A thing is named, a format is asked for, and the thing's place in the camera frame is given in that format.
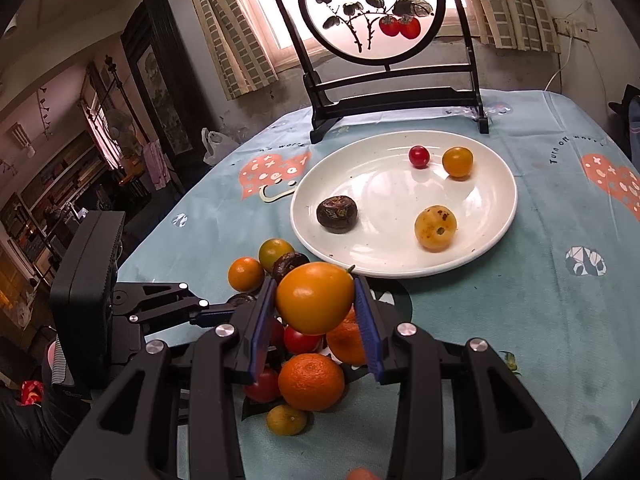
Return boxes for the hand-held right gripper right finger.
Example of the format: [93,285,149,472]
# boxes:
[352,275,608,480]

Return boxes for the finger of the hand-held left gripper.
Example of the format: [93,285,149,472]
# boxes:
[114,282,237,334]

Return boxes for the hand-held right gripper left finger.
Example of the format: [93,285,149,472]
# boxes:
[50,277,279,480]

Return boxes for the large yellow-orange round fruit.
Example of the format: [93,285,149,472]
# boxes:
[275,261,357,336]

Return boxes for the white round plate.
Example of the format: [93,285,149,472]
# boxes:
[290,130,518,279]

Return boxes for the person's left forearm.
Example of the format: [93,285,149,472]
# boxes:
[42,332,73,401]

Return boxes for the orange mandarin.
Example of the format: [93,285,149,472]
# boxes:
[326,305,369,367]
[278,353,346,412]

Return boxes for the small orange tangerine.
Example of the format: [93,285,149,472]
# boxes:
[228,256,266,293]

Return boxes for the green-orange small tangerine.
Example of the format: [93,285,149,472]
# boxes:
[258,238,296,273]

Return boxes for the small yellow-green citrus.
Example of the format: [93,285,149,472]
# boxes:
[266,404,309,436]

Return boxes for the bookshelf with books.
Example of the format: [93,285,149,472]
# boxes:
[0,130,109,281]

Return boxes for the red small object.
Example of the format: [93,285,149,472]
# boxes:
[20,380,45,406]

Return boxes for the yellow spotted round fruit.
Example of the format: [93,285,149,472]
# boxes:
[414,205,457,253]

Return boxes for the pink cloth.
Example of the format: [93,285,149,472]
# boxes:
[142,141,171,191]

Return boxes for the standing fan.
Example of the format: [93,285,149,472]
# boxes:
[102,107,132,171]

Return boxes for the white plastic bag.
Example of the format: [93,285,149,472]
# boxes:
[201,127,241,165]

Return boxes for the light blue printed tablecloth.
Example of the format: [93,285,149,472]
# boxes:
[117,89,640,480]

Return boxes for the orange cherry tomato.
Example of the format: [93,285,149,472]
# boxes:
[442,147,474,179]

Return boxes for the black framed round painted screen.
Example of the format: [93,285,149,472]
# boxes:
[260,0,491,145]

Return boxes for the checked beige curtain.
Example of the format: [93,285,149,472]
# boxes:
[182,0,279,101]
[457,0,562,54]

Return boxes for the dark object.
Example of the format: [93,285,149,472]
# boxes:
[607,84,640,161]

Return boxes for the black framed wall panel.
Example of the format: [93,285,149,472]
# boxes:
[121,0,202,159]

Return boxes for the white cable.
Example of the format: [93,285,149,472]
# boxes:
[542,35,574,94]

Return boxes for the white wall socket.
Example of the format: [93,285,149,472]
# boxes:
[554,17,589,39]

